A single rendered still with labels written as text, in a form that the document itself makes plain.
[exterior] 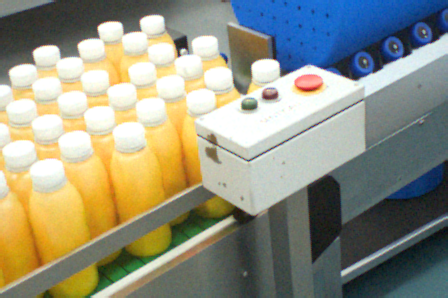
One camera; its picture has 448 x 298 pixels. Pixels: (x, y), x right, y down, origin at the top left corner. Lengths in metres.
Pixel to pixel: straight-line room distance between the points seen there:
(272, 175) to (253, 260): 0.25
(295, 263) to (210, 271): 0.12
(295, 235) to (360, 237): 1.26
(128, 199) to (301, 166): 0.23
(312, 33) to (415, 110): 0.27
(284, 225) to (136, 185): 0.20
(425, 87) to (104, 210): 0.70
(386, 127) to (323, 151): 0.45
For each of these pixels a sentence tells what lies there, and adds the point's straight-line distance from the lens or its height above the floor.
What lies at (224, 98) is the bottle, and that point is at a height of 1.05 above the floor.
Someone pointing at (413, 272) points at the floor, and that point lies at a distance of 2.53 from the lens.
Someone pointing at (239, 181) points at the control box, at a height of 1.04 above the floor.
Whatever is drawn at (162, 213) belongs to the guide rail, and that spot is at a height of 0.97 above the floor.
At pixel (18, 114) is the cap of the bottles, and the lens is 1.18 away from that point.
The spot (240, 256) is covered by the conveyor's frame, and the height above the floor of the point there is 0.85.
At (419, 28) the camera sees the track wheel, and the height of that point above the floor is 0.97.
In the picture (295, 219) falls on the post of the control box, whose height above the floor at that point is 0.93.
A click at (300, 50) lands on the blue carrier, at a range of 1.43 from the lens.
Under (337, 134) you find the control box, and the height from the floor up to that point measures 1.05.
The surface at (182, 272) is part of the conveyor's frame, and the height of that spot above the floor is 0.88.
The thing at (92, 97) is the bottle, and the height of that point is 1.05.
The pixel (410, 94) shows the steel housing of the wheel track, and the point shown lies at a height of 0.87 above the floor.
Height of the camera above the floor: 1.59
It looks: 31 degrees down
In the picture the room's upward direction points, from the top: 7 degrees counter-clockwise
